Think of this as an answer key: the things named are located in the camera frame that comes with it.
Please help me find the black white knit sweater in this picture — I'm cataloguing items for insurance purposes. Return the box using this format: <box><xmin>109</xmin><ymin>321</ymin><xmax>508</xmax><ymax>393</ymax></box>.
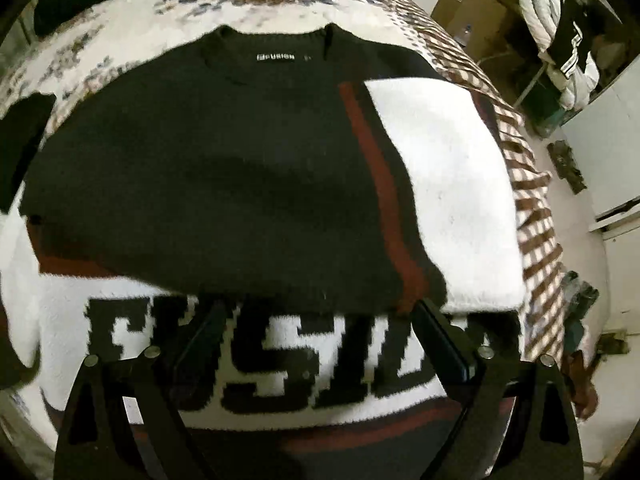
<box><xmin>8</xmin><ymin>24</ymin><xmax>524</xmax><ymax>479</ymax></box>

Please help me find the black garment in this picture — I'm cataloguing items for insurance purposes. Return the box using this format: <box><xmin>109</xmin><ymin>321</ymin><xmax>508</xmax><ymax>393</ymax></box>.
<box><xmin>0</xmin><ymin>92</ymin><xmax>56</xmax><ymax>214</ymax></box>

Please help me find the cardboard box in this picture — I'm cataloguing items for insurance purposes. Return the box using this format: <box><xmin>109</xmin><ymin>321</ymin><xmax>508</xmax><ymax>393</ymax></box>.
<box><xmin>432</xmin><ymin>0</ymin><xmax>518</xmax><ymax>61</ymax></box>

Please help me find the white puffer jacket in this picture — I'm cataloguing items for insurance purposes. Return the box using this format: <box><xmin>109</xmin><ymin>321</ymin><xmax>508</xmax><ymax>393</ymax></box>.
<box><xmin>518</xmin><ymin>0</ymin><xmax>600</xmax><ymax>110</ymax></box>

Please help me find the floral bed blanket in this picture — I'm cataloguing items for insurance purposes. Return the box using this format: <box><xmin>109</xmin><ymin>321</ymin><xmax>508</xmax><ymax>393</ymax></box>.
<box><xmin>1</xmin><ymin>0</ymin><xmax>564</xmax><ymax>476</ymax></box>

